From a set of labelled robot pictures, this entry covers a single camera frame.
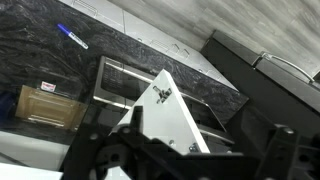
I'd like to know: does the white red label card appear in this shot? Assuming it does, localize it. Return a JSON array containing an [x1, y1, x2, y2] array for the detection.
[[40, 80, 57, 93]]

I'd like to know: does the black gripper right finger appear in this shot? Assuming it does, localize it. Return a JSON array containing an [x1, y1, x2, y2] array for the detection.
[[242, 106, 320, 180]]

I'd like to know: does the blue white marker pen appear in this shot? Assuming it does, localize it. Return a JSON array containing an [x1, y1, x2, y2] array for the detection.
[[56, 22, 90, 51]]

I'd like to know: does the dark blue cup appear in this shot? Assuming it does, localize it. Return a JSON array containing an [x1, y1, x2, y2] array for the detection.
[[0, 90, 17, 125]]

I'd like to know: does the white cabinet door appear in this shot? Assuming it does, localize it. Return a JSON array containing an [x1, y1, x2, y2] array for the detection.
[[111, 68, 212, 156]]

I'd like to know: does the white base cabinet row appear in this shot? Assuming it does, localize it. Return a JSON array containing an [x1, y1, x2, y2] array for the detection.
[[58, 0, 239, 92]]

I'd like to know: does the steel door hinge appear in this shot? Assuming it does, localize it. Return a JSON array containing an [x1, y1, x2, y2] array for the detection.
[[188, 142, 202, 154], [152, 85, 173, 105]]

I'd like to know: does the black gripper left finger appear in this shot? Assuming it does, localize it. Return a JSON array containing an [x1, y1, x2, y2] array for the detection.
[[59, 105, 188, 180]]

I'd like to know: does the brown cardboard box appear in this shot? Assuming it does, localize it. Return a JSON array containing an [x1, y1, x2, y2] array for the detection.
[[14, 84, 89, 132]]

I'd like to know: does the black steel microwave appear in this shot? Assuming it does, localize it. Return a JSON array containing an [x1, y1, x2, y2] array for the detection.
[[92, 55, 236, 148]]

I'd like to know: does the black refrigerator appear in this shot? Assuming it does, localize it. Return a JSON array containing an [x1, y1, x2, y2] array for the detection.
[[199, 29, 320, 141]]

